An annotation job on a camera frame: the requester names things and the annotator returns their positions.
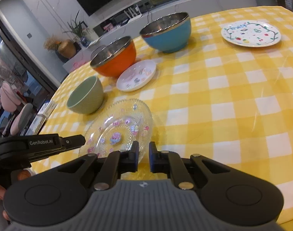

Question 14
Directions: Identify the pink chair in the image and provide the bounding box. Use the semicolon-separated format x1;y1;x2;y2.
0;81;34;136

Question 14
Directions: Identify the small white sticker dish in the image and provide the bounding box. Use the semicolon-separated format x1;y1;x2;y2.
116;59;156;92

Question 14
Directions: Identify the white wifi router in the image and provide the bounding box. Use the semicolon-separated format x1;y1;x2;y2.
124;4;142;23

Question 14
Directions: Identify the blue steel bowl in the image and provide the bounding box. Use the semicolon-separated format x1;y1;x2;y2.
140;12;191;53

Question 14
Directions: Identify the yellow checkered tablecloth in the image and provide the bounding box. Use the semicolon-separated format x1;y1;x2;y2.
30;6;293;224

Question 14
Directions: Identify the clear glass patterned plate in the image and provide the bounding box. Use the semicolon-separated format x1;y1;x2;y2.
79;99;153;161

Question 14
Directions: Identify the potted green plant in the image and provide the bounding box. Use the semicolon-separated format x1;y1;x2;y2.
64;11;90;48

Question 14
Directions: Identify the white blue small box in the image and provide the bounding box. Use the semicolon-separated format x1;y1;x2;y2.
37;100;57;118

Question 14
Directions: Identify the white TV cabinet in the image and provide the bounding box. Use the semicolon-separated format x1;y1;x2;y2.
63;0;257;73

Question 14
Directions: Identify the green ceramic bowl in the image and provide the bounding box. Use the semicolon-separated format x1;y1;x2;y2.
67;76;104;114

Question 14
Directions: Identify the white Fruity painted plate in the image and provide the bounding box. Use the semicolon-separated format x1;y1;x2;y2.
221;20;281;48

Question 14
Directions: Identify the golden round vase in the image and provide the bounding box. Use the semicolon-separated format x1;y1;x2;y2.
58;39;77;59

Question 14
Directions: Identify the orange steel bowl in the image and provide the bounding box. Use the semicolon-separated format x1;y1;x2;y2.
90;36;136;78

